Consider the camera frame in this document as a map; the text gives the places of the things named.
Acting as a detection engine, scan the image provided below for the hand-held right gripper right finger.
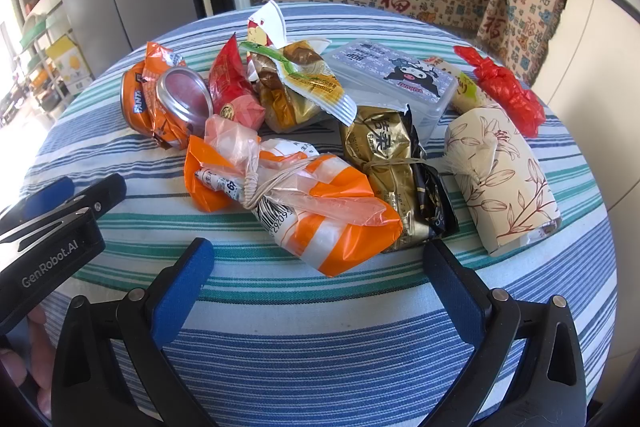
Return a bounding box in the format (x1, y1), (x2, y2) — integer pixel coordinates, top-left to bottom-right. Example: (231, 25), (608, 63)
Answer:
(424, 239), (587, 427)

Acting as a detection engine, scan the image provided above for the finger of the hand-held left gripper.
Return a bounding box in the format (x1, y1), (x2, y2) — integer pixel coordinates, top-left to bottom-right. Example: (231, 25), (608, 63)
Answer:
(0, 177), (77, 230)
(0, 173), (127, 244)

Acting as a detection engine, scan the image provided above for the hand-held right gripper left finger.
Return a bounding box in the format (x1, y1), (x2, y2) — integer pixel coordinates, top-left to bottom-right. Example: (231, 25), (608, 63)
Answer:
(50, 237), (221, 427)

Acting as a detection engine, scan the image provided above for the orange striped bag bundle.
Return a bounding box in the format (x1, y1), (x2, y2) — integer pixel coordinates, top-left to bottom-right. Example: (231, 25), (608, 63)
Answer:
(182, 114), (404, 278)

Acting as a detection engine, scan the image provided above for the cream rice cracker packet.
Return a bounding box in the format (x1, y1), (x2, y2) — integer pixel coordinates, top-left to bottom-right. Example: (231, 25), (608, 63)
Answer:
(425, 57), (494, 115)

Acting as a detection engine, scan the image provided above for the person's left hand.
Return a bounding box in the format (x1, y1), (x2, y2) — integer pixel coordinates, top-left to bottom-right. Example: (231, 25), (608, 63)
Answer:
(0, 307), (58, 413)

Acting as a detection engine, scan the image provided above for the floral paper wrapped box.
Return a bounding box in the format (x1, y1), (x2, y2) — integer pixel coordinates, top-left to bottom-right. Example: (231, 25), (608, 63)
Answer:
(442, 107), (563, 256)

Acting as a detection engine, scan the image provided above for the yellow cardboard box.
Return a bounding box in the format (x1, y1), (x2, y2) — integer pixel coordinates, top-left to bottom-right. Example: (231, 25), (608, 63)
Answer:
(59, 37), (94, 96)

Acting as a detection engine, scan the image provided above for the striped tablecloth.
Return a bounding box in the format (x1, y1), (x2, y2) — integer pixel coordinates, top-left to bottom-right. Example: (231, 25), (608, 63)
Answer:
(20, 2), (621, 427)

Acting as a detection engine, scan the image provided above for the pink crumpled wrapper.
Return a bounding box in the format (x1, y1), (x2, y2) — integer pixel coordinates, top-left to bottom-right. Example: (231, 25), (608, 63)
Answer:
(217, 94), (266, 131)

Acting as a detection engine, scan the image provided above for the gold black packet bundle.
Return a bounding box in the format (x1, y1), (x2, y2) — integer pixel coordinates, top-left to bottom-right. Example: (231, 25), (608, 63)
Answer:
(340, 104), (461, 254)

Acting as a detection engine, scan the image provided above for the red snack packet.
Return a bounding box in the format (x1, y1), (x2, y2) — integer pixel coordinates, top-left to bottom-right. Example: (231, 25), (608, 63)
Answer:
(207, 33), (258, 118)

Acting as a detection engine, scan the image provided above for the storage shelf rack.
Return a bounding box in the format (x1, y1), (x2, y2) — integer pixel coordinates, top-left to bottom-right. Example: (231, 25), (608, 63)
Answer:
(0, 0), (96, 128)

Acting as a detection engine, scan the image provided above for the gold brown packet bundle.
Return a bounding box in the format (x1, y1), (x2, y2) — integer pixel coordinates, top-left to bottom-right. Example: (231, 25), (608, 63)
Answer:
(250, 39), (335, 131)

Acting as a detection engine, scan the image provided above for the red plastic bag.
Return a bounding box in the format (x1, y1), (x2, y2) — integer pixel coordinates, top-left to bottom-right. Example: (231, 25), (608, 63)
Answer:
(452, 46), (547, 138)

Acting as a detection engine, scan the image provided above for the clear cartoon-lid plastic box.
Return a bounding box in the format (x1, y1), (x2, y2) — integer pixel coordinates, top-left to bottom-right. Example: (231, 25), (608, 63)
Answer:
(322, 38), (458, 142)

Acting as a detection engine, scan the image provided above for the white torn cartoon packet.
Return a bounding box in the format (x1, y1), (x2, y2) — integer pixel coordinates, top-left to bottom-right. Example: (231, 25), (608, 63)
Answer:
(247, 1), (289, 52)

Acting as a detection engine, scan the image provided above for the green white sachet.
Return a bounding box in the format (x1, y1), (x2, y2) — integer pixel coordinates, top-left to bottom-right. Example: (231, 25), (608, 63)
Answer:
(240, 39), (358, 126)

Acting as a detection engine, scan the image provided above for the white counter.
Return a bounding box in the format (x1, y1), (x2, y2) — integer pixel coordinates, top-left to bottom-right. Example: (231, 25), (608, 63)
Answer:
(530, 0), (640, 228)

